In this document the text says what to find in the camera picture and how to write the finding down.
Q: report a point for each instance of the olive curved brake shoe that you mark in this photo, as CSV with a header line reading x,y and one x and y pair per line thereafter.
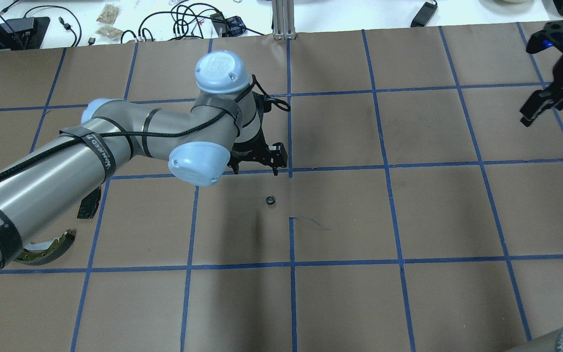
x,y
36,254

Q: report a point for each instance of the dark grey brake pad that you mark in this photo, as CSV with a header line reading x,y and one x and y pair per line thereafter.
x,y
90,204

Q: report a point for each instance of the black power adapter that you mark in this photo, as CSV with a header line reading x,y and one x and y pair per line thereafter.
x,y
424,14

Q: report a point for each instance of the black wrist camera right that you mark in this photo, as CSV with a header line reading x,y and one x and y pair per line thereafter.
x,y
550,36

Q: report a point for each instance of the aluminium frame post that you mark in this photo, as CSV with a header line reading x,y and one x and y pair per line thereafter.
x,y
283,19

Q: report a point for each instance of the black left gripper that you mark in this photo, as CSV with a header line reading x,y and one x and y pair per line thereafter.
x,y
249,151

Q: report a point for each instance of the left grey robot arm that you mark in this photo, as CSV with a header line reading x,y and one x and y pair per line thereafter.
x,y
222,129

